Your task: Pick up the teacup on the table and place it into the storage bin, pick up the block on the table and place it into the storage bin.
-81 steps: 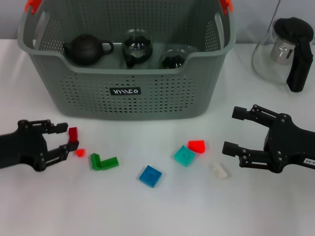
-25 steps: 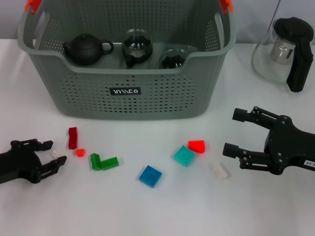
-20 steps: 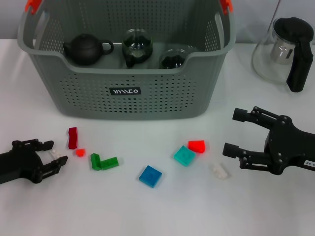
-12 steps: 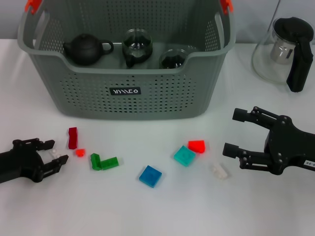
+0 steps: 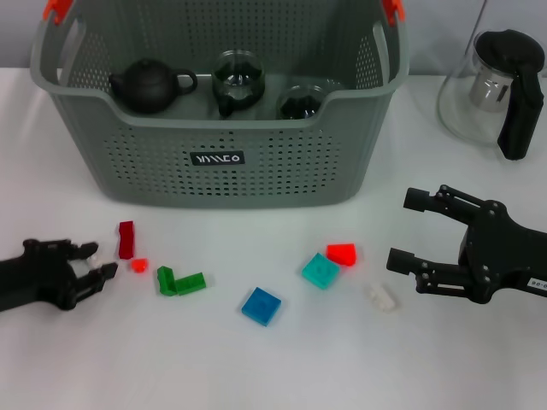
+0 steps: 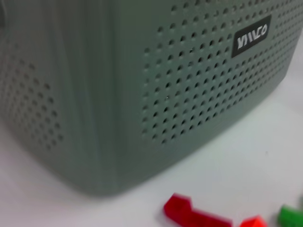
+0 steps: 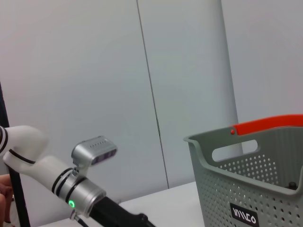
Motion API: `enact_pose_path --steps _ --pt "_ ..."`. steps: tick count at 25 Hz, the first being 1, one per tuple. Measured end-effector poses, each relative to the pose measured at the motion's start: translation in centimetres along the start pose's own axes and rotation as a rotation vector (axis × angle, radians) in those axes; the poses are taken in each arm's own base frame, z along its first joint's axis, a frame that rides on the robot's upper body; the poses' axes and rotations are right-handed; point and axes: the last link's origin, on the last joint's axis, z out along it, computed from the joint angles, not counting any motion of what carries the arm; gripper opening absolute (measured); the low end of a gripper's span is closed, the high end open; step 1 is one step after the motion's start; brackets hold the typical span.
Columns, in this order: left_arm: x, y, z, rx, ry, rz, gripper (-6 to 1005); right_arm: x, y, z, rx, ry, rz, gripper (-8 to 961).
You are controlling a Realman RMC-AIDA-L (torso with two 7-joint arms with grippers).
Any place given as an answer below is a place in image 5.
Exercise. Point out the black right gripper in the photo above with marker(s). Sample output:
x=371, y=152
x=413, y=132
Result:
x=508, y=260

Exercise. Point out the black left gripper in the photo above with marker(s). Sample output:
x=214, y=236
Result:
x=38, y=277

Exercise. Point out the glass teacup black sleeve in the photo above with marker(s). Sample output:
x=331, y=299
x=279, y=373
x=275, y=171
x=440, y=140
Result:
x=237, y=81
x=301, y=104

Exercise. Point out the dark red long block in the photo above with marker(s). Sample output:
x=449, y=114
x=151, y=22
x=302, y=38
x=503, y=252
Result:
x=127, y=239

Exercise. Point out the small orange-red block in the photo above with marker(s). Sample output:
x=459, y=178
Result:
x=139, y=265

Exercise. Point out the green plastic block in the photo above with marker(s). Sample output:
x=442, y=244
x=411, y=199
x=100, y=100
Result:
x=191, y=284
x=166, y=279

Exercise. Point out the white plastic block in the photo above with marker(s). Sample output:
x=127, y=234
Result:
x=379, y=296

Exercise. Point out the orange-red flat block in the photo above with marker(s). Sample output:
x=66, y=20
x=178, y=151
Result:
x=342, y=254

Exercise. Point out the teal square block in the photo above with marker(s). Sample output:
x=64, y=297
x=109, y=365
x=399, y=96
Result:
x=320, y=271

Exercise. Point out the blue square block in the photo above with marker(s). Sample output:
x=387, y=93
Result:
x=260, y=306

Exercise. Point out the grey-green perforated storage bin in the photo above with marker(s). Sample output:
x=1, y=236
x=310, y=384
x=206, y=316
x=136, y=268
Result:
x=273, y=171

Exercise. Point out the black clay teapot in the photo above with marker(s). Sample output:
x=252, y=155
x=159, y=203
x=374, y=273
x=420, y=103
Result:
x=147, y=87

